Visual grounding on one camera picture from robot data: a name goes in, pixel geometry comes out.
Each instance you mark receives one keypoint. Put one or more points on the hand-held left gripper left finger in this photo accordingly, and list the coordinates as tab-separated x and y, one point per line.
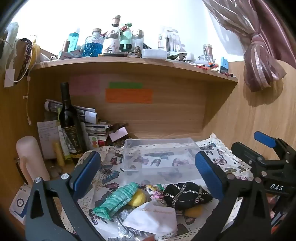
87	169

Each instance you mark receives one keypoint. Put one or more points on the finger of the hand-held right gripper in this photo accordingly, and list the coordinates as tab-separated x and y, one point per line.
245	151
264	139

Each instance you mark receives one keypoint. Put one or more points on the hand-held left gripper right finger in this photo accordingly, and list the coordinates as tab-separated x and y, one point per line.
205	171

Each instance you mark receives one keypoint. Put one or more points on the green scrunchie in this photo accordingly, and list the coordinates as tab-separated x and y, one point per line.
115	199

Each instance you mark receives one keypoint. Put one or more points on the clear plastic box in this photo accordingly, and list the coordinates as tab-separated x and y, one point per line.
159	162

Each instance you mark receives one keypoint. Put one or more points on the floral scrunchie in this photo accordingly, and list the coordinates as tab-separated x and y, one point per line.
155	192

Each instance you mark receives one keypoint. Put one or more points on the white cloth pouch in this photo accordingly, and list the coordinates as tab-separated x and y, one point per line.
152	217

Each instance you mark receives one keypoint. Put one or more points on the silver glitter bow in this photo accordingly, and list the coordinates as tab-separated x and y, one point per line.
126	229

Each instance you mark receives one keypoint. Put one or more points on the butterfly print tablecloth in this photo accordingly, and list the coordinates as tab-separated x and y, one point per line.
108	171

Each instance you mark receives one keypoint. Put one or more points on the yellow tube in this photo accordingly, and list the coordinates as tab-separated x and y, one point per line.
59	155

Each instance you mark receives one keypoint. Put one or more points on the dark wine bottle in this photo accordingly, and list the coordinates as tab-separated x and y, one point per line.
70	129

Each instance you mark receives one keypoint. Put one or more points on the lilac paper box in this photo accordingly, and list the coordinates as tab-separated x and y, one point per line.
118	134

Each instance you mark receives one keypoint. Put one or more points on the white paper note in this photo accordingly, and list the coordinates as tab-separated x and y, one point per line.
47	139

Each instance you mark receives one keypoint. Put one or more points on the stack of papers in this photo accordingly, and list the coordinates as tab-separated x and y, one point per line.
85	113

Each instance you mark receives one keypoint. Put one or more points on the pink cylinder bottle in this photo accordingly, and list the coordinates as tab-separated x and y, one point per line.
30	157

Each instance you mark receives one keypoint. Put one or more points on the white box blue circle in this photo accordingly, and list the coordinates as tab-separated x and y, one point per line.
19	204

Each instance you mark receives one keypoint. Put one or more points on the mauve curtain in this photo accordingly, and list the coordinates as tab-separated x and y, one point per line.
261	58

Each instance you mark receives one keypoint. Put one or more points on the pink sticky note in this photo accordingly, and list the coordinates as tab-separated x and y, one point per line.
84	85

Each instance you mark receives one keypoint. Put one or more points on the orange sticky note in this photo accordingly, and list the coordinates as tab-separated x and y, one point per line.
129	96

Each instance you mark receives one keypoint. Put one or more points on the green sticky note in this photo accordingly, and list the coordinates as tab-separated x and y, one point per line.
126	85

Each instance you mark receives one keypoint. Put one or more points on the small clear glass jar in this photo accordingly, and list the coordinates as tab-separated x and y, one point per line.
203	59

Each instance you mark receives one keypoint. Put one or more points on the glass jar of sticks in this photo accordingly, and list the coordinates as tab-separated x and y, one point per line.
208	52

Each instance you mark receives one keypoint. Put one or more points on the wooden shelf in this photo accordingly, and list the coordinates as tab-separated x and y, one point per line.
138	67

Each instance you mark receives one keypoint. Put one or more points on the dark brown pen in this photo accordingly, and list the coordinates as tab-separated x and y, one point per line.
113	54

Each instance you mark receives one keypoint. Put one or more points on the faceted blue glass bottle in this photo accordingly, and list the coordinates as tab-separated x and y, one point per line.
92	48

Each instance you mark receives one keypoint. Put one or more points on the brown tube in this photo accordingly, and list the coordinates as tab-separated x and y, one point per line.
66	46

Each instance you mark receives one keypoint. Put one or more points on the tall clear corked bottle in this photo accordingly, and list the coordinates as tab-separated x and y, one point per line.
112	44

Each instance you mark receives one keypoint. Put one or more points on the white plastic case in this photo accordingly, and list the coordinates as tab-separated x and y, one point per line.
153	53

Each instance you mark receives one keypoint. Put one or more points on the blue mouthwash bottle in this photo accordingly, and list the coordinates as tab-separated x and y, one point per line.
73	40

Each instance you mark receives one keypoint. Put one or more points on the beaded headband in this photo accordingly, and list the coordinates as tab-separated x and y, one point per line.
26	55

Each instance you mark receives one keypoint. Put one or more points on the clear tool package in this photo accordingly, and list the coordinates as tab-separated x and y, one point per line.
170	39

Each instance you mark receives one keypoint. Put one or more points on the clear bottle silver cap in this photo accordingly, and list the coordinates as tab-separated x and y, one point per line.
138	41

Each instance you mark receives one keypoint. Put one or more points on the mint green bottle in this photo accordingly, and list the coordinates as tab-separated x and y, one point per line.
126	37

